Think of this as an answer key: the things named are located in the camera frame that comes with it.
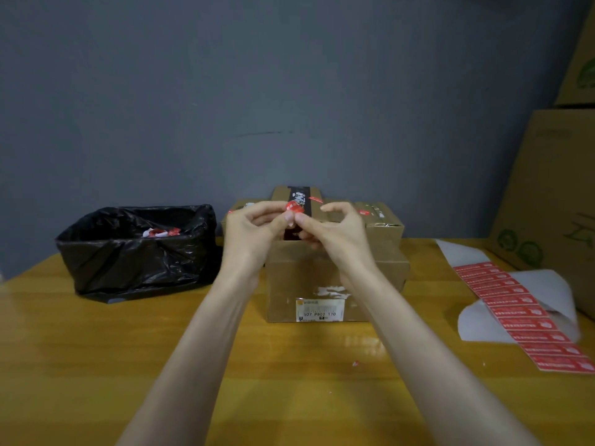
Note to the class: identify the person's right hand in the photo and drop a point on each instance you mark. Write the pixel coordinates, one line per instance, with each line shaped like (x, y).
(346, 241)

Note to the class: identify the person's left hand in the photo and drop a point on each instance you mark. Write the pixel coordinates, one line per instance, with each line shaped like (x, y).
(246, 236)

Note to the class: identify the box with black tape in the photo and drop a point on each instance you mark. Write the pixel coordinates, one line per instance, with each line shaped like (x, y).
(279, 194)

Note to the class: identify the long brown cardboard box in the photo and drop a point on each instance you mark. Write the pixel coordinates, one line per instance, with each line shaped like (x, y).
(297, 283)

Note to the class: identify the white barcode label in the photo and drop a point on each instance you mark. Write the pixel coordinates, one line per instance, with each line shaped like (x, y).
(320, 311)

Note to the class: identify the red sticker label strip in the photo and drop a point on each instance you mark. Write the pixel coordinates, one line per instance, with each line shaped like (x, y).
(520, 311)

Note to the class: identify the person's left forearm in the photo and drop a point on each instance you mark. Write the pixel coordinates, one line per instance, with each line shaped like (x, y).
(190, 376)

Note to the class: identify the person's right forearm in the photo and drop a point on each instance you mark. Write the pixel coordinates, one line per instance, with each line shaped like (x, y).
(432, 380)

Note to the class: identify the black plastic trash bag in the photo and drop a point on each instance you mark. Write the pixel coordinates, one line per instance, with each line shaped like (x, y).
(139, 269)

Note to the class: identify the large green printed carton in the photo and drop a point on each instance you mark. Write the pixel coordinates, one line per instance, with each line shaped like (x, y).
(553, 204)
(581, 55)

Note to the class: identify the white backing paper strip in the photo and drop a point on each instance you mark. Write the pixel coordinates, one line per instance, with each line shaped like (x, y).
(553, 283)

